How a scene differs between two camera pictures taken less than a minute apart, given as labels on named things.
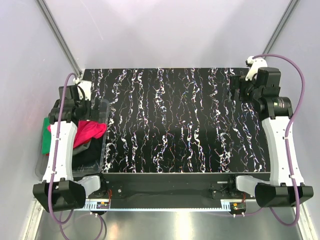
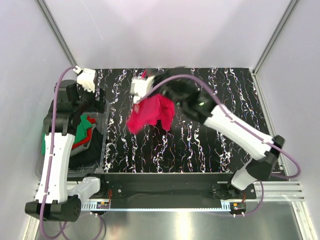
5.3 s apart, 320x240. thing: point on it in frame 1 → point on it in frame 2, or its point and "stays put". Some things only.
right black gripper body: x=248 y=91 → x=164 y=89
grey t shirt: x=81 y=148 stays put
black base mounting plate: x=169 y=187 stays put
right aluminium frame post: x=287 y=16 stays put
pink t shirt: x=87 y=130 → x=149 y=109
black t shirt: x=91 y=158 stays put
